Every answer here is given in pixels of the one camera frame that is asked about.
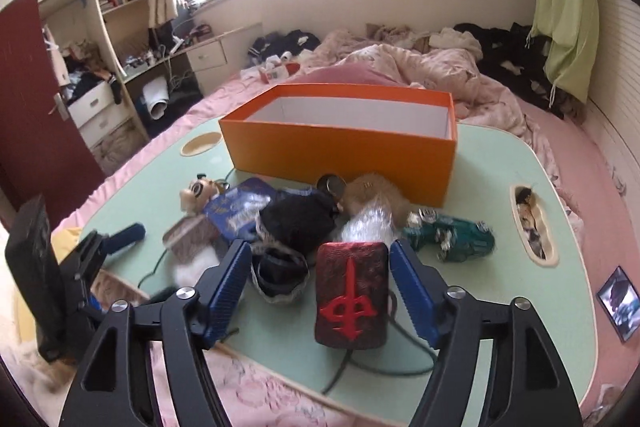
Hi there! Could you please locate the cartoon head figurine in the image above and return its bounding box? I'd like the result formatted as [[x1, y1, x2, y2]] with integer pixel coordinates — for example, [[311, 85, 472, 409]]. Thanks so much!
[[179, 173, 227, 216]]

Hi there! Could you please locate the blue tin box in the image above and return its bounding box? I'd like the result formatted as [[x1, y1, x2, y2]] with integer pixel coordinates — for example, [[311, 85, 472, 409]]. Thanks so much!
[[203, 178, 277, 243]]

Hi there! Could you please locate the black lace-trimmed cloth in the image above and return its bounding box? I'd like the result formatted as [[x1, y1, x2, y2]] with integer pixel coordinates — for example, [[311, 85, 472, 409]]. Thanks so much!
[[250, 188, 340, 305]]

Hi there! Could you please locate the green toy race car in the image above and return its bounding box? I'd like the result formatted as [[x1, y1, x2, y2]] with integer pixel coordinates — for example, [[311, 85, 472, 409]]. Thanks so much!
[[401, 207, 496, 262]]

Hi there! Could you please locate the red black felt pouch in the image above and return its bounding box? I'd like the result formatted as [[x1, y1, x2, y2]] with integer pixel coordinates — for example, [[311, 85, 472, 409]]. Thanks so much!
[[314, 242, 390, 351]]

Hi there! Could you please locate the clear crinkled plastic bag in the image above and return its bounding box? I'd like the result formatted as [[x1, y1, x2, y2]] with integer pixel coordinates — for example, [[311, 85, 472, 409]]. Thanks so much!
[[338, 202, 397, 246]]

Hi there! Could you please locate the brown furry pouch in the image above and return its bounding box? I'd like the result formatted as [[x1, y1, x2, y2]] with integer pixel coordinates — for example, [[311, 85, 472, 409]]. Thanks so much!
[[340, 173, 411, 229]]

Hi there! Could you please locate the white furry pouch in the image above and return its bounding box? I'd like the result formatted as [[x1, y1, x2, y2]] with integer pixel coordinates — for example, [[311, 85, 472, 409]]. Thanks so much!
[[162, 215, 226, 287]]

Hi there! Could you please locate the dark red door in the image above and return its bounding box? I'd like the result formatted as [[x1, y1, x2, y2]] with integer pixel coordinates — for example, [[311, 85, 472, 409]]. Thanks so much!
[[0, 0, 104, 228]]

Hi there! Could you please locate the smartphone on bed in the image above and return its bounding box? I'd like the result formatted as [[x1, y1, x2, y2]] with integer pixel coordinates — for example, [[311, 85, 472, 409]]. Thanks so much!
[[597, 265, 640, 343]]

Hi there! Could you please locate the white drawer desk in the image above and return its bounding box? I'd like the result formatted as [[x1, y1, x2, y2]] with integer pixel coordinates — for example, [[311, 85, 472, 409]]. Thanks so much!
[[42, 23, 262, 176]]

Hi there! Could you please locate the orange cardboard box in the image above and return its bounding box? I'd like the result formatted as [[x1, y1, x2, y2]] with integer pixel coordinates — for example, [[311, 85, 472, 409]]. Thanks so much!
[[219, 83, 458, 207]]

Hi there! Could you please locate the green cartoon lap table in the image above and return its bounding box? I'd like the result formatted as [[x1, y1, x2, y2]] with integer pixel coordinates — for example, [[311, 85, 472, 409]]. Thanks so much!
[[64, 118, 599, 425]]

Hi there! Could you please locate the small round metal tin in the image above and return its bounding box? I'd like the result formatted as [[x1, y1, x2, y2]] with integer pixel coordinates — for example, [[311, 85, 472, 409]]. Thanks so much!
[[317, 173, 346, 200]]

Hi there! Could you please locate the pink floral blanket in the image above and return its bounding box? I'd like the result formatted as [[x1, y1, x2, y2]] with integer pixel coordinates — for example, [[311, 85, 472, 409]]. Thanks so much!
[[292, 30, 561, 187]]

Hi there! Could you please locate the black clothes pile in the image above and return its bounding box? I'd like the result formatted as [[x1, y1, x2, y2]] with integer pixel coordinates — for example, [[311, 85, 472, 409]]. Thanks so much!
[[454, 23, 585, 122]]

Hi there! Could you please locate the green hanging garment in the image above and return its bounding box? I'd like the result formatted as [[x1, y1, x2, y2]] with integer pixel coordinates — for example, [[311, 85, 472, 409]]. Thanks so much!
[[529, 0, 600, 103]]

